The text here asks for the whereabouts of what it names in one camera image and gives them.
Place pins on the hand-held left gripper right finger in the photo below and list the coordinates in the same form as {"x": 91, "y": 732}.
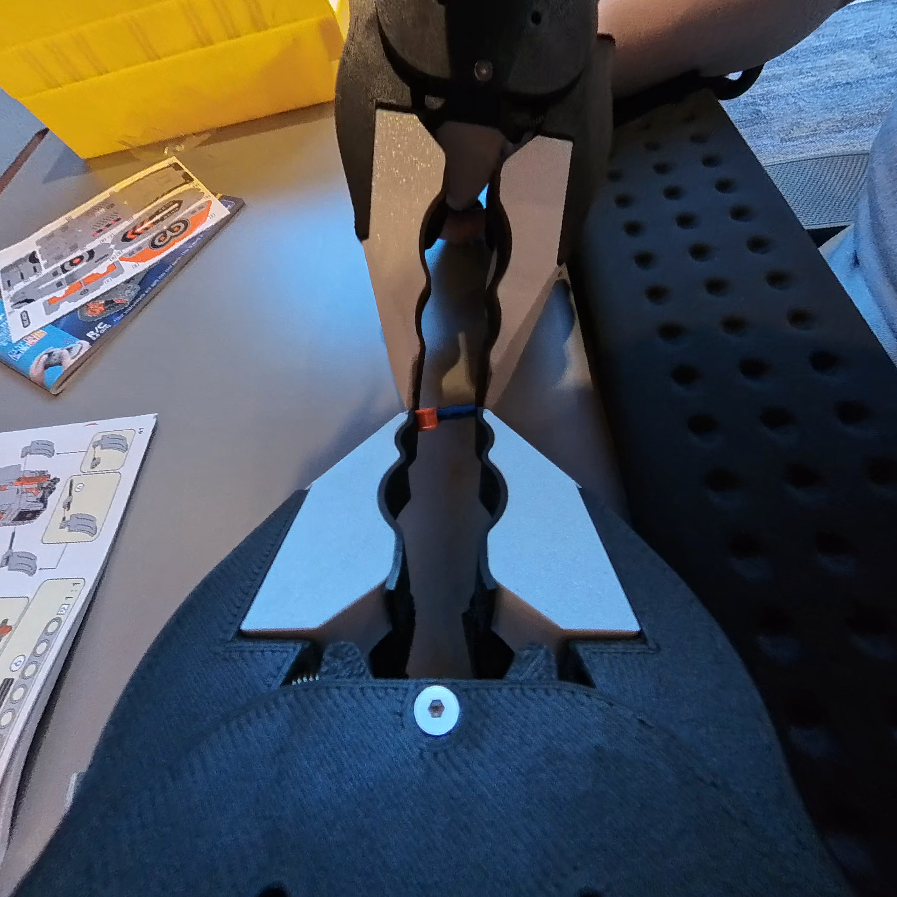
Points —
{"x": 553, "y": 560}

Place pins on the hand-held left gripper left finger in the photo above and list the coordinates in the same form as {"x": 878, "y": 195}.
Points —
{"x": 329, "y": 560}

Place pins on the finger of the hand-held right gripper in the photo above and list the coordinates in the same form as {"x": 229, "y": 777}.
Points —
{"x": 536, "y": 245}
{"x": 399, "y": 245}

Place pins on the blue toy pin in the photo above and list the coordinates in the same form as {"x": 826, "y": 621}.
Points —
{"x": 462, "y": 412}

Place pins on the person's right forearm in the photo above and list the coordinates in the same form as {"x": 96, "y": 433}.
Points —
{"x": 687, "y": 35}

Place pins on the grey desk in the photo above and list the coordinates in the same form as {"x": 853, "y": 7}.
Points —
{"x": 280, "y": 315}

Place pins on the person's right hand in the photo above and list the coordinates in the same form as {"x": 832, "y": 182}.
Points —
{"x": 464, "y": 224}

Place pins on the yellow plastic bin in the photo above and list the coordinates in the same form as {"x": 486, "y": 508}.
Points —
{"x": 161, "y": 70}

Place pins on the blue booklet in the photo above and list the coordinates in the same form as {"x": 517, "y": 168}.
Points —
{"x": 140, "y": 308}

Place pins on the open white instruction booklet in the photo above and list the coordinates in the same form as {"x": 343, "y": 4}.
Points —
{"x": 56, "y": 560}

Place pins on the sticker sheet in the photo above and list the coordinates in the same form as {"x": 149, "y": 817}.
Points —
{"x": 105, "y": 245}

